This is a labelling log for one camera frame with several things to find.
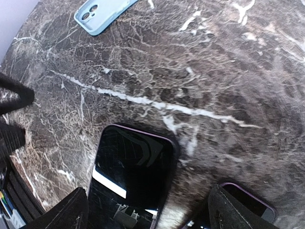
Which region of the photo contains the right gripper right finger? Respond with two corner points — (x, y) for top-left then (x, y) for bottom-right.
(208, 184), (277, 229)

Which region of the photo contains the purple smartphone dark screen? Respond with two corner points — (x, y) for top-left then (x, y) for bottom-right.
(220, 182), (277, 223)

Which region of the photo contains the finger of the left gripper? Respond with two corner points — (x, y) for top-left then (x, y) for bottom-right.
(0, 122), (26, 157)
(0, 73), (35, 115)

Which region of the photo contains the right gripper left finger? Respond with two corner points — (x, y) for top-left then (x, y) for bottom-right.
(25, 187), (89, 229)

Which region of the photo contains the light blue phone case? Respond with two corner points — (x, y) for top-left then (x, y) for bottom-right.
(74, 0), (137, 36)

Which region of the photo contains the black front rail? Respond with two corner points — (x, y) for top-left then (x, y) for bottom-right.
(0, 157), (46, 229)

